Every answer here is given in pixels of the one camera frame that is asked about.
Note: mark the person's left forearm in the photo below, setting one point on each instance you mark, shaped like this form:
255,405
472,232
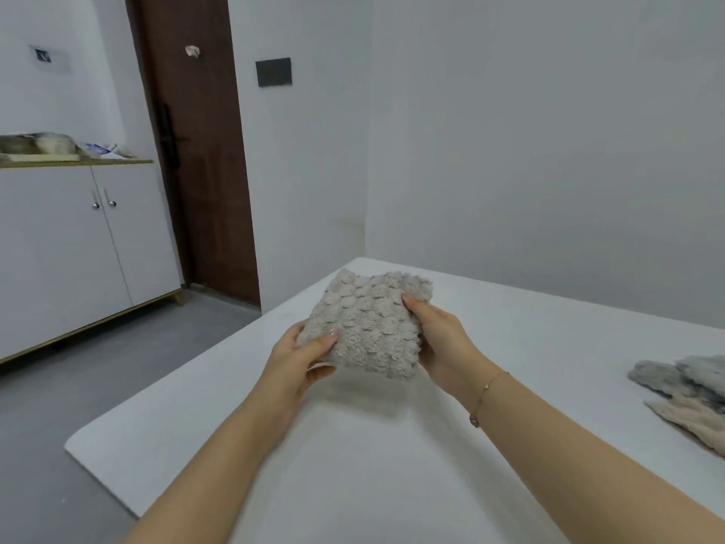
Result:
209,487

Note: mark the person's right hand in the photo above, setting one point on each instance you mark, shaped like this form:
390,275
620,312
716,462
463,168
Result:
450,351

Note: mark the white glossy table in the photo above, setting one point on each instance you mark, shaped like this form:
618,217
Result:
396,458

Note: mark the tray with grey cloth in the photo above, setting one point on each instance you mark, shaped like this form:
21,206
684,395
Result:
39,146

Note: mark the small dark wall sticker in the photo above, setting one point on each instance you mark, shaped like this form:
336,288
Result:
42,55

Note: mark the person's left hand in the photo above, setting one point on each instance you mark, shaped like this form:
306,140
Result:
283,379

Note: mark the taupe fluffy towel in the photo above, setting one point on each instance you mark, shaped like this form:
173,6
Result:
368,322

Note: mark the blue-grey fluffy towel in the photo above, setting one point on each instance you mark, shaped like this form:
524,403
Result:
674,373

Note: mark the person's right forearm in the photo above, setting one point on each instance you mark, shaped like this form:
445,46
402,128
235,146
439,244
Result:
583,470

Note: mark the blue and white packet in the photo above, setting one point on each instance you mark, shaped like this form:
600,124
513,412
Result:
105,150

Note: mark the dark brown wooden door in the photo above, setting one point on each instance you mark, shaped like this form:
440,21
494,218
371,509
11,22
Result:
209,164

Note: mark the small white door hook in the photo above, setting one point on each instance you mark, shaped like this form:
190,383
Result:
192,51

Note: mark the black wall switch panel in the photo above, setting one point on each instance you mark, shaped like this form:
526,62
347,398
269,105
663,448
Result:
273,72

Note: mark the white cabinet with wooden base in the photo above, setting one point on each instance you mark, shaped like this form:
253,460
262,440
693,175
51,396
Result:
62,249

